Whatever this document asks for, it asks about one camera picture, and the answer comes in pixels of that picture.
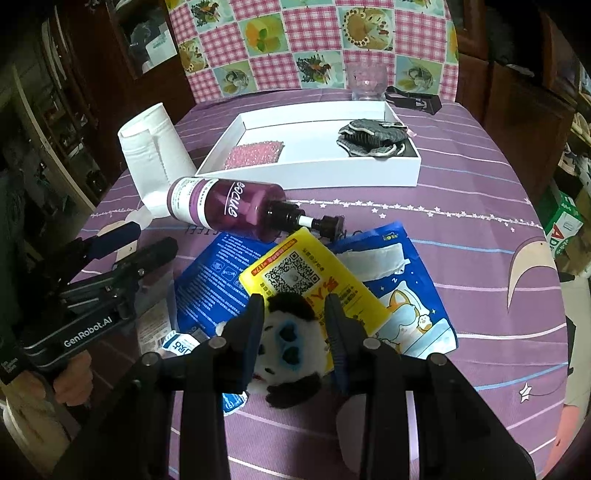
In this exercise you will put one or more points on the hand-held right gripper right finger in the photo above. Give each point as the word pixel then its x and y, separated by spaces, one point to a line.
pixel 334 341

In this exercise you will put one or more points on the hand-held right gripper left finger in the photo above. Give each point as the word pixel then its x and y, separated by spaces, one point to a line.
pixel 255 332

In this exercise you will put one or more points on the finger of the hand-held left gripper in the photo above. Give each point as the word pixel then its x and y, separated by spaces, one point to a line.
pixel 152 254
pixel 115 235

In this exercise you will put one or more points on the panda plush toy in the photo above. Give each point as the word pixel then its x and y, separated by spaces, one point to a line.
pixel 286 350

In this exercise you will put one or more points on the plain blue packet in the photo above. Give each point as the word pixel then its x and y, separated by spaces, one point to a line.
pixel 207 277

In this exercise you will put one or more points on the clear zip bag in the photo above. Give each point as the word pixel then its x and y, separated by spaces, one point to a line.
pixel 154 323

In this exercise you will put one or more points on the white blue bandage packet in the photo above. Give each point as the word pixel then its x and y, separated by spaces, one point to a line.
pixel 178 346

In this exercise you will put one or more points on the yellow sponge pack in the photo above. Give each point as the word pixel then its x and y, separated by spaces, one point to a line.
pixel 300 267

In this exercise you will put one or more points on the blue cat print packet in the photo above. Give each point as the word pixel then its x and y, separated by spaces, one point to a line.
pixel 415 295

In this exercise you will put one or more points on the pink glitter scrub cloth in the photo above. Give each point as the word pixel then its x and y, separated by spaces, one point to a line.
pixel 254 156

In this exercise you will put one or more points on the white cardboard box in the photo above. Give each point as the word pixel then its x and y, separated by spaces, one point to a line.
pixel 323 175

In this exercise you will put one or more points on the lavender soft cushion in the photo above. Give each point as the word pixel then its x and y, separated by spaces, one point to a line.
pixel 351 429

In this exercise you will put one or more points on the person's left hand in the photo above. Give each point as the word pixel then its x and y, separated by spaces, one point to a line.
pixel 74 383

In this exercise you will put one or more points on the purple pump bottle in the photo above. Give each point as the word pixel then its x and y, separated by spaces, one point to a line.
pixel 221 203

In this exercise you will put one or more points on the white paper towel roll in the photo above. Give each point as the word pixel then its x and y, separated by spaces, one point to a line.
pixel 152 147

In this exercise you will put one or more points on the green white carton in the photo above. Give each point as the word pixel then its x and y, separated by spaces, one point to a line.
pixel 565 221

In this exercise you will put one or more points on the clear glass cup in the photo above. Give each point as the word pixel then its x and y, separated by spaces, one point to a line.
pixel 367 83

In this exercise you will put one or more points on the pink checkered patchwork cloth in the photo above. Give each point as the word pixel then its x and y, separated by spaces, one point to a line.
pixel 314 27

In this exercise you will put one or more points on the dark wooden cabinet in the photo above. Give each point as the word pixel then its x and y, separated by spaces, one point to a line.
pixel 508 115

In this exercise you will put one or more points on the cluttered storage shelf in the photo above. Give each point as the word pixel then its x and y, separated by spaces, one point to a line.
pixel 579 138

